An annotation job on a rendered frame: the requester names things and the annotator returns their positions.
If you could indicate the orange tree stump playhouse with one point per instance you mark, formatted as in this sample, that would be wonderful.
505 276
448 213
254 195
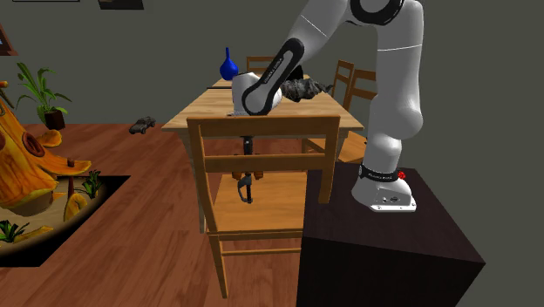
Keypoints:
21 170

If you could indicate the dark wall picture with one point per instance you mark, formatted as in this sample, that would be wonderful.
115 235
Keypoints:
121 4

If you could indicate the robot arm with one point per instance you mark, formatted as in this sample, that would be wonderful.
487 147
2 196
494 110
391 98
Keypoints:
399 85

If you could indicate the wooden dining table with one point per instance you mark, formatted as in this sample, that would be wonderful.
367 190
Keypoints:
212 106

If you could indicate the dark grey rock figure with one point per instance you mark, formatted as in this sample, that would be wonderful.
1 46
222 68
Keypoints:
304 90

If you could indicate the wooden chair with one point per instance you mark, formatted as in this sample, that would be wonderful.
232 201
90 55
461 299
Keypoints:
345 64
363 75
263 126
255 59

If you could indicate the dark robot stand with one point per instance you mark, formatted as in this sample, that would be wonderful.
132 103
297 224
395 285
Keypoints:
382 255

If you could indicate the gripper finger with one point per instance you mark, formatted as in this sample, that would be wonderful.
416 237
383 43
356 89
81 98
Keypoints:
239 191
250 191

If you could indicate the potted green plant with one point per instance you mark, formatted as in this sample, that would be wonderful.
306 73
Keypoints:
54 119

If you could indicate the blue vase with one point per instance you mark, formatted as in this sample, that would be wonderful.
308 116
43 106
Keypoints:
228 69

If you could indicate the black toy car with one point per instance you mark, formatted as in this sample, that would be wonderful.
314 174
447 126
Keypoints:
142 125

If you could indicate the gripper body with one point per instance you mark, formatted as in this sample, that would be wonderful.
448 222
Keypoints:
248 145

